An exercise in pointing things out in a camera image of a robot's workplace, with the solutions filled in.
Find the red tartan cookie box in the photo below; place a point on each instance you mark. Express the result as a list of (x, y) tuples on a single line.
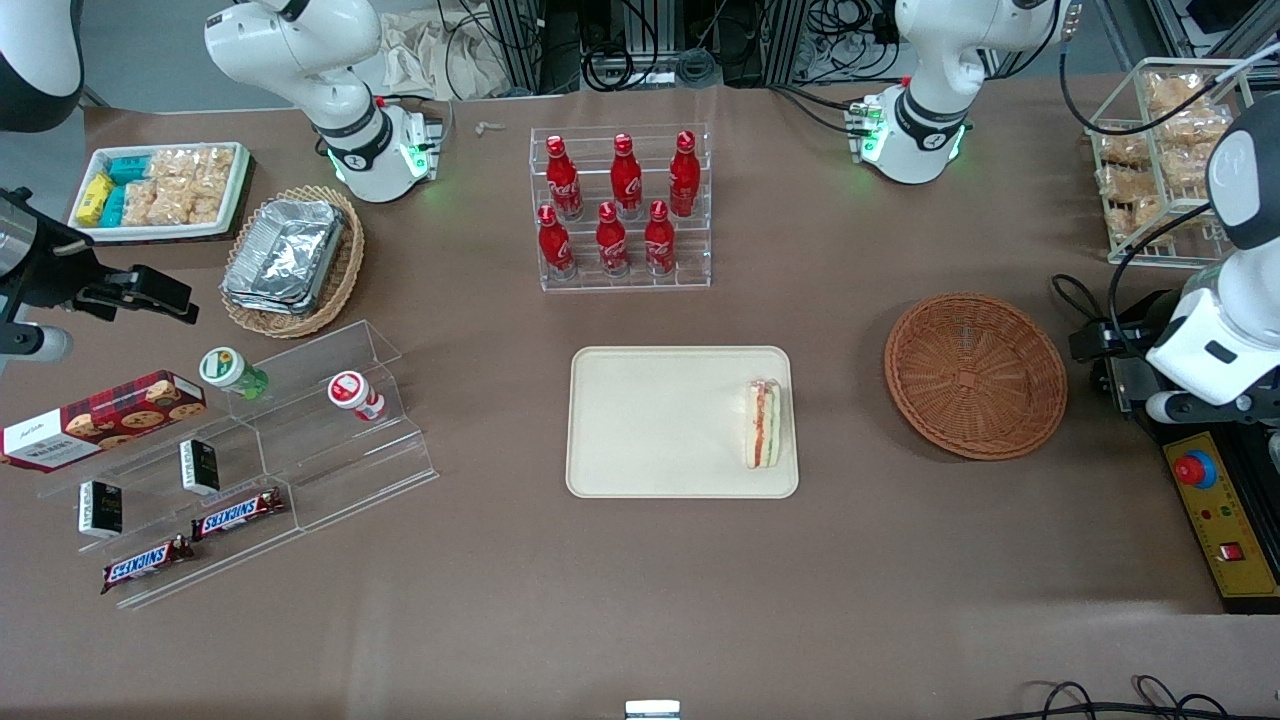
[(110, 420)]

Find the brown round wicker basket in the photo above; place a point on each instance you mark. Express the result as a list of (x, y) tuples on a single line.
[(975, 375)]

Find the clear acrylic bottle rack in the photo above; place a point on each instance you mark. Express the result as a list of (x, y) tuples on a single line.
[(620, 275)]

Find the yellow emergency stop box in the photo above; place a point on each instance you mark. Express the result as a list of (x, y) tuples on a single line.
[(1235, 520)]

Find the clear acrylic stepped display stand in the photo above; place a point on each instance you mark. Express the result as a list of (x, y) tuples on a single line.
[(330, 460)]

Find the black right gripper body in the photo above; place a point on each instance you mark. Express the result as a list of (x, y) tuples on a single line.
[(52, 275)]

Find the triangle sandwich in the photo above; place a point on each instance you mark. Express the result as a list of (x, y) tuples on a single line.
[(762, 425)]

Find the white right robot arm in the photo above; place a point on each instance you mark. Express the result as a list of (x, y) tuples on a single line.
[(300, 60)]

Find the red lidded small bottle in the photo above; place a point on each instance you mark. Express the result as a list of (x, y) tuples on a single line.
[(350, 390)]

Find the Snickers chocolate bar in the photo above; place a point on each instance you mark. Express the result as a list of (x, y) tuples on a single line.
[(145, 565), (238, 513)]

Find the light wicker oval basket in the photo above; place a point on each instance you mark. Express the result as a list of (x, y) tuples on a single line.
[(345, 270)]

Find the white snack tray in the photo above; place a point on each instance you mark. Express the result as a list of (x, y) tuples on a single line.
[(150, 231)]

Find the teal snack pack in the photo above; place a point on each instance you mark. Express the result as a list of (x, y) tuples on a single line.
[(128, 169), (113, 207)]

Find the beige crumpled cloth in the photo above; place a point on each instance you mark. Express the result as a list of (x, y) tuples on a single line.
[(440, 55)]

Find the yellow snack pack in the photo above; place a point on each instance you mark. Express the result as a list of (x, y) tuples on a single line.
[(93, 198)]

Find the small black snack box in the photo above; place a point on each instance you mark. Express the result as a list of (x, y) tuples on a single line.
[(200, 467), (100, 508)]

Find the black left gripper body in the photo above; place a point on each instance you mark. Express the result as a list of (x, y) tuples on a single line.
[(1112, 343)]

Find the beige plastic tray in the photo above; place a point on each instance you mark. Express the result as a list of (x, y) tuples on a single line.
[(660, 420)]

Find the dark brown under tray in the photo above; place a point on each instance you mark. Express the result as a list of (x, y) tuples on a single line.
[(160, 239)]

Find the red cola bottle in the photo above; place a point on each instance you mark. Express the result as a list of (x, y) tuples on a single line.
[(611, 242), (553, 245), (684, 175), (659, 240), (562, 180), (626, 178)]

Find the small white clip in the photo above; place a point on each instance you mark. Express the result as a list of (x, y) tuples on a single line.
[(490, 127)]

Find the clear rice cracker bag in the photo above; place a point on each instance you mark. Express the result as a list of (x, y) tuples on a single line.
[(208, 203), (190, 165), (150, 205)]

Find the aluminium foil container stack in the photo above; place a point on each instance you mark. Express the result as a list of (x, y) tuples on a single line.
[(285, 255)]

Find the fried snack bag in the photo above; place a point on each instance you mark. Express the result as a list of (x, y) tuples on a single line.
[(1122, 150), (1188, 170), (1195, 130), (1135, 215), (1128, 183), (1178, 90)]

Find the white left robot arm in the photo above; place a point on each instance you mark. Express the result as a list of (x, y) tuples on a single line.
[(1225, 340)]

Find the aluminium profile frame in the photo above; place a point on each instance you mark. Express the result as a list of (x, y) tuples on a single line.
[(525, 45)]

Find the green lidded small bottle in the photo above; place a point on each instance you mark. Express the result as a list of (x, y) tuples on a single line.
[(222, 365)]

